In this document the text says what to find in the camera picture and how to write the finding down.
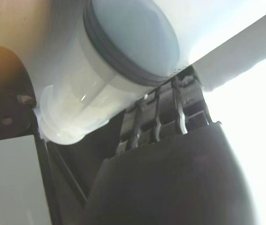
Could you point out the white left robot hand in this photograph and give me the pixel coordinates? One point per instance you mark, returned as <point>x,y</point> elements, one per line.
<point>165,182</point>

